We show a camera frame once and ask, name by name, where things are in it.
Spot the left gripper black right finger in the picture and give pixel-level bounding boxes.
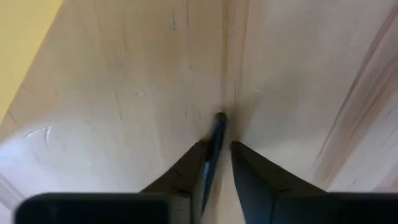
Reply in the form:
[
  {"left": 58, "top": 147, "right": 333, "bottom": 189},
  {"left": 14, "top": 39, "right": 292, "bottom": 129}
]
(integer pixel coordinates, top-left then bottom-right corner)
[{"left": 230, "top": 141, "right": 398, "bottom": 224}]

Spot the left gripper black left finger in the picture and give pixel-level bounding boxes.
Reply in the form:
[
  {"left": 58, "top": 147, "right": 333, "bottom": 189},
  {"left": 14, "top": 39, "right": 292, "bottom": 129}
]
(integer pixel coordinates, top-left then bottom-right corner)
[{"left": 14, "top": 140, "right": 208, "bottom": 224}]

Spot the yellow plastic tray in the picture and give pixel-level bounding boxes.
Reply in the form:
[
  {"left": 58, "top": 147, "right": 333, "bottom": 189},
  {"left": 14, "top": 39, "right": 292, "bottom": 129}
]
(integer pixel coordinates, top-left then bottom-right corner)
[{"left": 0, "top": 0, "right": 65, "bottom": 124}]

